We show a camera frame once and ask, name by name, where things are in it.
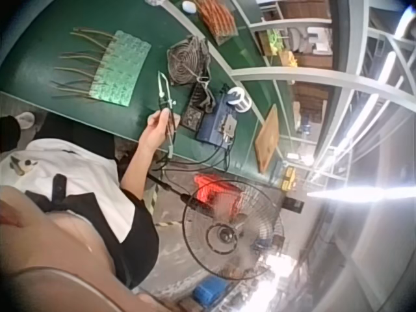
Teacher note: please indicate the person's right hand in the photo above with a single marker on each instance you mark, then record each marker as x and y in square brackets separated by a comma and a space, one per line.
[156, 130]

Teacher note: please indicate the person's right fingers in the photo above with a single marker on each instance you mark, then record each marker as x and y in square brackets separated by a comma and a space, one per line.
[162, 118]

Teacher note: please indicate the soldering iron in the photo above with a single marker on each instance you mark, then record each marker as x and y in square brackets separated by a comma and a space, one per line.
[162, 91]

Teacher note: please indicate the black soldering iron holder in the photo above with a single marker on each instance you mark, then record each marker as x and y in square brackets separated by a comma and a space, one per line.
[199, 104]

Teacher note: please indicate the blue soldering station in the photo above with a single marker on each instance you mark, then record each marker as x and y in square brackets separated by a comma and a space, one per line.
[214, 125]

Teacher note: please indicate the grey fume extractor fan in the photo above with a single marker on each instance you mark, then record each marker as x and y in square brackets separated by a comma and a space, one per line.
[185, 60]

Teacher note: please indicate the green circuit board panel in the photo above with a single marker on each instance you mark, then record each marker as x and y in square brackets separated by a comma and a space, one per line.
[120, 68]

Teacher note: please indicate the red crate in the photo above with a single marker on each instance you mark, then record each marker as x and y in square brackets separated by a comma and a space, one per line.
[208, 188]

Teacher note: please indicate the person's legs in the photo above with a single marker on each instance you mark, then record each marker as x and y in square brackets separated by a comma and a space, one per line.
[65, 130]

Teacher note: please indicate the wooden board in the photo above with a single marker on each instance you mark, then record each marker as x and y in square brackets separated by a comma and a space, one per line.
[267, 139]

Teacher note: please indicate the white oval object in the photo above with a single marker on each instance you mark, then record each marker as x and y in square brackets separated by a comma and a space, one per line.
[189, 7]

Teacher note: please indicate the black floor fan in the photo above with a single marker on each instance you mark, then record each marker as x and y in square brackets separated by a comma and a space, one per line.
[227, 234]

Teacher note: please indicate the yellow and black box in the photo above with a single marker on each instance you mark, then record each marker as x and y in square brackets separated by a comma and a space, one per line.
[289, 178]

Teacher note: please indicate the small tan and black tool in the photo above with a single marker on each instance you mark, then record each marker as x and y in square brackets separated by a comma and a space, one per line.
[23, 165]

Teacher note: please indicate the shelf with cartons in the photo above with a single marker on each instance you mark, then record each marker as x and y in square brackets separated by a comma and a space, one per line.
[292, 45]

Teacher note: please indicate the blue machine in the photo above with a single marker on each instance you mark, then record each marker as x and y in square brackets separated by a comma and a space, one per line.
[209, 291]

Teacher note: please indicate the grey metal bench frame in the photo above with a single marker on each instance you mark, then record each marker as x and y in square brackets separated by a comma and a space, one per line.
[292, 76]

